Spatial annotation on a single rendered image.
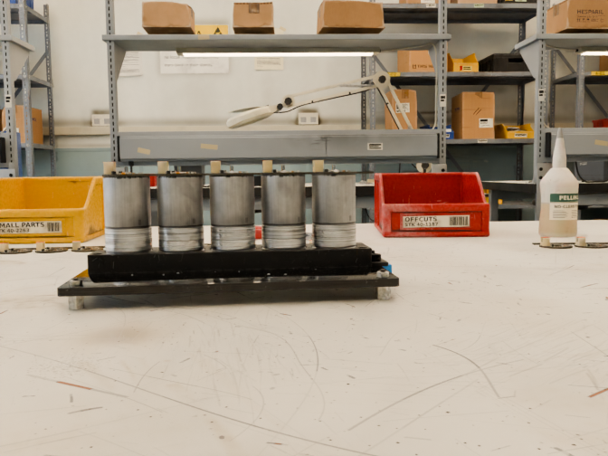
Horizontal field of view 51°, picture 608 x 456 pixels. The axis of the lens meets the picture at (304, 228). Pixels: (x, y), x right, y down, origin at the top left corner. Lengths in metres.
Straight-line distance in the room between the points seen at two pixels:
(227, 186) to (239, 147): 2.23
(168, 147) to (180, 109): 2.18
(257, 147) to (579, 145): 1.32
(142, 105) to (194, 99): 0.38
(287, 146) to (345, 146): 0.23
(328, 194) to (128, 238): 0.11
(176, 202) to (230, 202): 0.03
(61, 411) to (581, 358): 0.16
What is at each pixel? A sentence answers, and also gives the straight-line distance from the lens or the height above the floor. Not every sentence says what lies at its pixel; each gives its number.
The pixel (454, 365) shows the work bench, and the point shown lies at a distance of 0.21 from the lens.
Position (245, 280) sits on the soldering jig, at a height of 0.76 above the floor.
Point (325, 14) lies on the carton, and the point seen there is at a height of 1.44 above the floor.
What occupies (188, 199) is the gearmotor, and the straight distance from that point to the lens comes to 0.34.
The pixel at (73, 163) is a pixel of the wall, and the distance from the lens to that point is 4.91.
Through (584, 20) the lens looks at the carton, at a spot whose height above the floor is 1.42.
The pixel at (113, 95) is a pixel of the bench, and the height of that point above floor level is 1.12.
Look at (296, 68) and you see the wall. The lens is 4.76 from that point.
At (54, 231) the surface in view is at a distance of 0.61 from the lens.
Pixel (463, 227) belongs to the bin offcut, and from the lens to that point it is 0.60.
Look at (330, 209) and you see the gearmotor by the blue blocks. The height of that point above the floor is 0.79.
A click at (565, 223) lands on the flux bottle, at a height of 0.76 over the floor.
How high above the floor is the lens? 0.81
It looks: 5 degrees down
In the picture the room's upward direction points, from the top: 1 degrees counter-clockwise
